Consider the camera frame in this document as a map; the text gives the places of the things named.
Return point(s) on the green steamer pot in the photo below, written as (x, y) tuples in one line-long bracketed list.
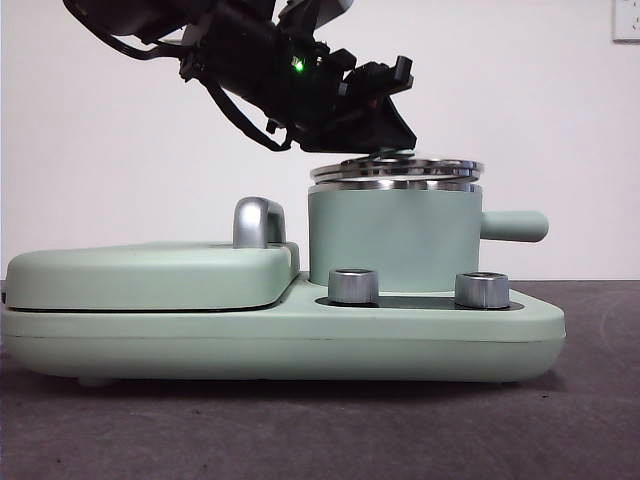
[(400, 235)]

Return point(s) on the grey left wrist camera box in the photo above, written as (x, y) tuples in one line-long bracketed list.
[(325, 7)]

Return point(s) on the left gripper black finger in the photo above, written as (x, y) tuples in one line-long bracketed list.
[(370, 132)]

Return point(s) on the white wall outlet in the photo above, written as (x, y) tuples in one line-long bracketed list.
[(627, 20)]

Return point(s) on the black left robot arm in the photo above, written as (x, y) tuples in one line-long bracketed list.
[(250, 55)]

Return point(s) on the silver control knob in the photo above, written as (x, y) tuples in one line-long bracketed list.
[(482, 290), (352, 287)]

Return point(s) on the green breakfast machine base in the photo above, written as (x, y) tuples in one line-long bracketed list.
[(450, 340)]

